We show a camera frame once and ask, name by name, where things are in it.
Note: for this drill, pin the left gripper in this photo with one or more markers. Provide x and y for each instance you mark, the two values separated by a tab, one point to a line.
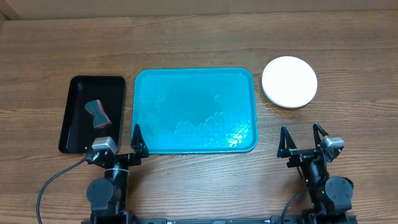
138	148

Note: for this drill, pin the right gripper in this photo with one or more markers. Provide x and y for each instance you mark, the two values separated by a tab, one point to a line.
285	149

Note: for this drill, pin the orange sponge with dark scourer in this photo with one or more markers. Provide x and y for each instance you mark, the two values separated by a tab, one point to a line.
100	118

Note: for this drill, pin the white plate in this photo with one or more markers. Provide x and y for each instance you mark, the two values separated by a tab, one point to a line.
289	82

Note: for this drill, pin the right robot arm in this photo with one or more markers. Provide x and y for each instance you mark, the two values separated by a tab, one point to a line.
330	196

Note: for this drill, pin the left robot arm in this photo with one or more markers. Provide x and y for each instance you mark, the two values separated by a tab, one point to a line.
108	195

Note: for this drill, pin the teal plastic tray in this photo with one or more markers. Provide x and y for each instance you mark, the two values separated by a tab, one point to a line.
196	110

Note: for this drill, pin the black plastic tray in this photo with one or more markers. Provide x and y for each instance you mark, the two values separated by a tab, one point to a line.
78	133

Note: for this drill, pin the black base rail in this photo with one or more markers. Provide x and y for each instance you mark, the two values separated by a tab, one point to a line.
275	219

